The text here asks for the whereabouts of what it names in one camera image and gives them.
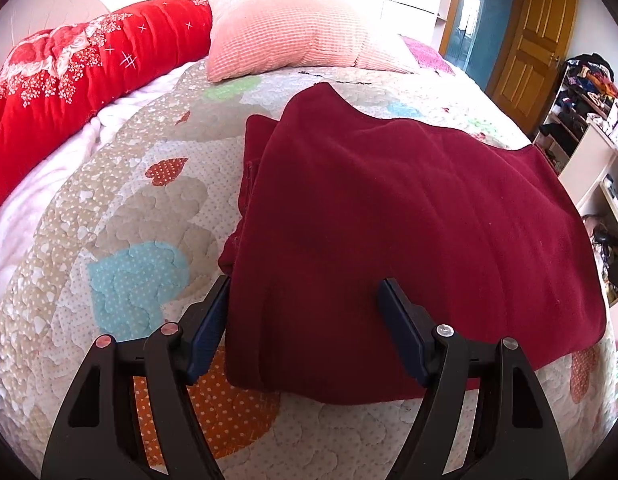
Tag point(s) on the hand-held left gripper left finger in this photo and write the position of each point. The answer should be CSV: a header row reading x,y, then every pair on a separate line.
x,y
209,330

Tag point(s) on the shoe rack with clothes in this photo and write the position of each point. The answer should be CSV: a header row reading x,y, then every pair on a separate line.
x,y
579,95

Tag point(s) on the white shelf unit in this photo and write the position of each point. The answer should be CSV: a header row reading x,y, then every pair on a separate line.
x,y
589,160

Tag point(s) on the red floral quilt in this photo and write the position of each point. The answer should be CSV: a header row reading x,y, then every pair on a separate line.
x,y
64,85

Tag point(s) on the wooden door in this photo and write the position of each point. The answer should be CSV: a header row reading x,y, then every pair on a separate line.
x,y
534,50

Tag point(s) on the pink ribbed pillow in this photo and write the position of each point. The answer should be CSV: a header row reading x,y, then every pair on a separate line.
x,y
289,30

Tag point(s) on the beige bed headboard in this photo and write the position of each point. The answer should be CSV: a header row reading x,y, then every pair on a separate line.
x,y
49,5

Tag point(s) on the heart patterned quilted bedspread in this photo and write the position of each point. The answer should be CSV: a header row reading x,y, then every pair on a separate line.
x,y
139,210

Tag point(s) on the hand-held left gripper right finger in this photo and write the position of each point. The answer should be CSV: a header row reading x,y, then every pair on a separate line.
x,y
404,330

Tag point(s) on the purple pillow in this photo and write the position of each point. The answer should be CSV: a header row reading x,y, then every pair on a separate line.
x,y
426,55

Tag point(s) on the maroon fleece garment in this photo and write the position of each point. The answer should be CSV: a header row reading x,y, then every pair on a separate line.
x,y
389,200

